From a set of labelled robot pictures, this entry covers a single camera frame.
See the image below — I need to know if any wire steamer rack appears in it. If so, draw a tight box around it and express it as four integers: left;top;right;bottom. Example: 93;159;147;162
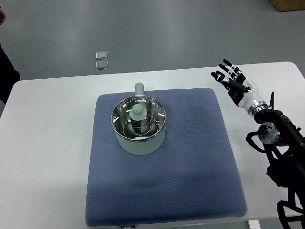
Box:
122;119;158;139

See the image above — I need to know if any glass lid green knob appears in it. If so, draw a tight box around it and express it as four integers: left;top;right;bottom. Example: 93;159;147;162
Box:
111;95;167;142

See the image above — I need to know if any brown cardboard box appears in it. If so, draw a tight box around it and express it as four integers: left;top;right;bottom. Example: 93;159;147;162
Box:
269;0;305;12

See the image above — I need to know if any blue textured mat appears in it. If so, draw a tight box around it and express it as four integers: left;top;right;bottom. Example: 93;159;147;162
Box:
86;88;247;227

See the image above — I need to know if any green pot with handle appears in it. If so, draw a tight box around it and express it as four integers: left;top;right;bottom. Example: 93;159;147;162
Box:
115;83;166;156

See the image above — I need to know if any white table leg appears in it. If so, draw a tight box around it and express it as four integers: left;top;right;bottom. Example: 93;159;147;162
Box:
248;219;261;229

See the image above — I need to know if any lower floor outlet plate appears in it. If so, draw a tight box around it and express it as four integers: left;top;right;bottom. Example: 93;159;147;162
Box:
95;61;108;70

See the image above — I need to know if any floor outlet plate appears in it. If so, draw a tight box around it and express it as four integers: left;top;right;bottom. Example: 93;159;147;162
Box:
95;51;108;60
95;61;108;70

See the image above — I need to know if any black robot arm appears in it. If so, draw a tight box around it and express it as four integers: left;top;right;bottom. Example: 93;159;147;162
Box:
246;95;305;229

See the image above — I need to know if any upper floor outlet plate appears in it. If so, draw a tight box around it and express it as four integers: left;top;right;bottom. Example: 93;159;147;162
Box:
95;51;108;60

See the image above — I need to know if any person in dark clothes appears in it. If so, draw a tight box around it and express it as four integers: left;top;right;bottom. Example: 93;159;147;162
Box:
0;47;20;104

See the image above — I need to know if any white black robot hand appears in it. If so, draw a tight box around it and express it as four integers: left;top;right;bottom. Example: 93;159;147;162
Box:
211;59;268;117

